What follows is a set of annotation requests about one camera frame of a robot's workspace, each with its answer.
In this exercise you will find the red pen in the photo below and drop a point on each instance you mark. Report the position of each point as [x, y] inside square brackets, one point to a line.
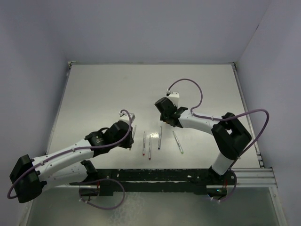
[144, 141]

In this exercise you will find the pink pen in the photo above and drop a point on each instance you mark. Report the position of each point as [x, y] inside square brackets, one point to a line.
[150, 148]

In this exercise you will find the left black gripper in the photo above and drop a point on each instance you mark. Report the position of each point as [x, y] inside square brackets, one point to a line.
[128, 143]

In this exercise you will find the aluminium extrusion rail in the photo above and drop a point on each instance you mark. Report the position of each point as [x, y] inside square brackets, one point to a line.
[253, 177]

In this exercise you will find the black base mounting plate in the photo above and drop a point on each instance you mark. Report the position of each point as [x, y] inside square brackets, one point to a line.
[196, 181]

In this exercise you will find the yellow pen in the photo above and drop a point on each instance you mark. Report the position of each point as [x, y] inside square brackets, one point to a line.
[133, 136]

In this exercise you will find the blue pen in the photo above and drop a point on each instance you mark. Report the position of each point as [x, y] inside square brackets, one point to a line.
[159, 138]

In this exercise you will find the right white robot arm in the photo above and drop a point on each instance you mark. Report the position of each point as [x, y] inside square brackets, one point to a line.
[230, 135]

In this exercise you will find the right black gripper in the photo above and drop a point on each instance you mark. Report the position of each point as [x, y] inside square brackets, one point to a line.
[162, 118]

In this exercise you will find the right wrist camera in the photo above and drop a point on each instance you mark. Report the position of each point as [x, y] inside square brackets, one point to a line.
[173, 96]

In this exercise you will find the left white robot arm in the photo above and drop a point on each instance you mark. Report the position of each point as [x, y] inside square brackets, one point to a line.
[30, 177]

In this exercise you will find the green pen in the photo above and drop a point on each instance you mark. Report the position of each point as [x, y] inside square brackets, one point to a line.
[178, 143]

